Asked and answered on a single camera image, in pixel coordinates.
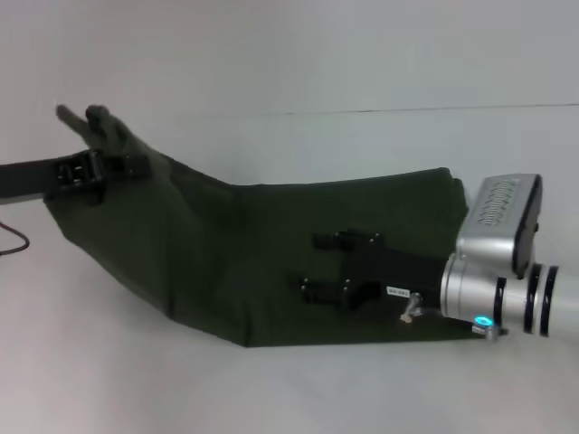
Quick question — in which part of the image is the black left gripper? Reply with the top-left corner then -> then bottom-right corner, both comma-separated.
0,151 -> 152,201

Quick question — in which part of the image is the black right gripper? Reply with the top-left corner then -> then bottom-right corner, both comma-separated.
298,229 -> 448,314

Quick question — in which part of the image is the dark green FREE t-shirt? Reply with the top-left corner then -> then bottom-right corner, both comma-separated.
43,103 -> 471,349

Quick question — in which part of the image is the right gripper connector cable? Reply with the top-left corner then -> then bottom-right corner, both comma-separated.
396,291 -> 507,344

